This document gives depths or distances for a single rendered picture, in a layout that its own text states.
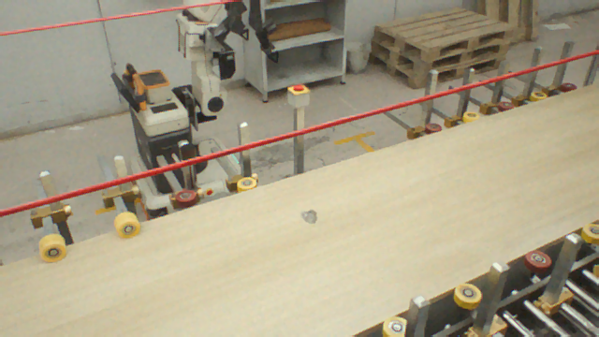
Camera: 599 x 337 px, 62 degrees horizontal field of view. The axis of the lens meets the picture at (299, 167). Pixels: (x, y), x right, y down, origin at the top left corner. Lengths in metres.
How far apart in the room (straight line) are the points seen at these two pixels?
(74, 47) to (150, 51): 0.61
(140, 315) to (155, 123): 1.47
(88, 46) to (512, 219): 3.59
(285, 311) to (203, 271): 0.33
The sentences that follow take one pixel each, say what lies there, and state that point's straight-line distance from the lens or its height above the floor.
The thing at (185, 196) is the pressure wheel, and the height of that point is 0.91.
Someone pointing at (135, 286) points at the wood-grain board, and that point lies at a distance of 1.74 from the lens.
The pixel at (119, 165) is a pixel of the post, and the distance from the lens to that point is 1.97.
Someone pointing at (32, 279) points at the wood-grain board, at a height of 0.90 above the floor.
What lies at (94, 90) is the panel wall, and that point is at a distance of 4.72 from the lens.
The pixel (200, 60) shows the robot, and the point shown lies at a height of 1.01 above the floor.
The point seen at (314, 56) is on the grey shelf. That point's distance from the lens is 5.35.
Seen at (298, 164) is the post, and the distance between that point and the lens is 2.28.
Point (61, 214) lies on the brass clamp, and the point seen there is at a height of 0.95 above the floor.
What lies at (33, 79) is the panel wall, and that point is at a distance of 4.64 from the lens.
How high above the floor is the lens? 2.12
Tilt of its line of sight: 34 degrees down
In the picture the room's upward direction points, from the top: straight up
